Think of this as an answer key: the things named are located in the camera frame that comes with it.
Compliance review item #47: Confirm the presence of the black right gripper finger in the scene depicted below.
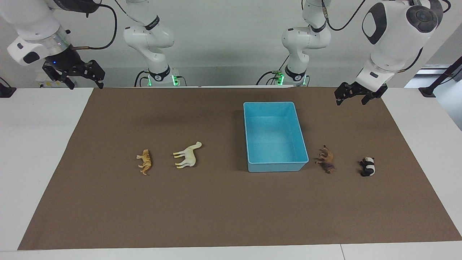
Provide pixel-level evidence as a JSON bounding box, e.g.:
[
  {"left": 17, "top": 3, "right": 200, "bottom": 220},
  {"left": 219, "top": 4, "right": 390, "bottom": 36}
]
[
  {"left": 90, "top": 60, "right": 106, "bottom": 89},
  {"left": 60, "top": 73, "right": 75, "bottom": 90}
]

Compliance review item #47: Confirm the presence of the black and white panda toy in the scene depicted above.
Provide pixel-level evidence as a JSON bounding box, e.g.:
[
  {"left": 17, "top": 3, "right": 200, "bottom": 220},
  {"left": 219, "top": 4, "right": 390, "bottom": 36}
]
[{"left": 359, "top": 156, "right": 376, "bottom": 177}]

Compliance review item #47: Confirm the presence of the orange tiger toy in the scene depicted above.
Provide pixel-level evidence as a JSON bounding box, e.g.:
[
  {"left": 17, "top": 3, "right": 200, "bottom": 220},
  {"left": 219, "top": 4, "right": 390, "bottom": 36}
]
[{"left": 136, "top": 149, "right": 152, "bottom": 176}]

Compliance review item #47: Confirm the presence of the cream llama toy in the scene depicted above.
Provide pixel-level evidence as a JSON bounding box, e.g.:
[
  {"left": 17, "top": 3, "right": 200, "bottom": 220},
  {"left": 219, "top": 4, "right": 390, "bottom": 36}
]
[{"left": 173, "top": 141, "right": 202, "bottom": 169}]

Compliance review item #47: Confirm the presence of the light blue storage box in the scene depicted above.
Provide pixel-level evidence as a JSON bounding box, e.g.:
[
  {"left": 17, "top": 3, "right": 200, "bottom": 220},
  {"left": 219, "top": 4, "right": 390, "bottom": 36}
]
[{"left": 243, "top": 101, "right": 309, "bottom": 173}]

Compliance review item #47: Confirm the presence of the black clamp stand with pole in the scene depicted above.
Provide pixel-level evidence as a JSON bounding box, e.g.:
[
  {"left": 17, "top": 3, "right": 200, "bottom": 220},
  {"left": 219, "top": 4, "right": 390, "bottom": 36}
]
[{"left": 419, "top": 56, "right": 462, "bottom": 98}]

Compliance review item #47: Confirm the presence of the black table clamp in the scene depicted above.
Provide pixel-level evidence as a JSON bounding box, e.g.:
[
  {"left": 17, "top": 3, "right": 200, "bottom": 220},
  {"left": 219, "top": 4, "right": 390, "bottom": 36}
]
[{"left": 0, "top": 77, "right": 17, "bottom": 98}]

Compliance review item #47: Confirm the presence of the brown table mat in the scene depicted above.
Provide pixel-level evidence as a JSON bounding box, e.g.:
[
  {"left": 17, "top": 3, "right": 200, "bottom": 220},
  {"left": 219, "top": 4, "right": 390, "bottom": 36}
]
[{"left": 17, "top": 87, "right": 462, "bottom": 250}]

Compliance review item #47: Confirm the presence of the black base cable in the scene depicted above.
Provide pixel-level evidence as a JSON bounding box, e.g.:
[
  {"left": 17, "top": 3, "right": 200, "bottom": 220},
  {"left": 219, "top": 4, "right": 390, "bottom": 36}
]
[
  {"left": 256, "top": 54, "right": 289, "bottom": 86},
  {"left": 134, "top": 70, "right": 150, "bottom": 87}
]

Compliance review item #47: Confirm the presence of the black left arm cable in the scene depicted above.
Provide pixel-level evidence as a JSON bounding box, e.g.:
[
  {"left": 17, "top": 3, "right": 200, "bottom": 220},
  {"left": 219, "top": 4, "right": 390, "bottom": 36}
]
[{"left": 322, "top": 0, "right": 366, "bottom": 31}]

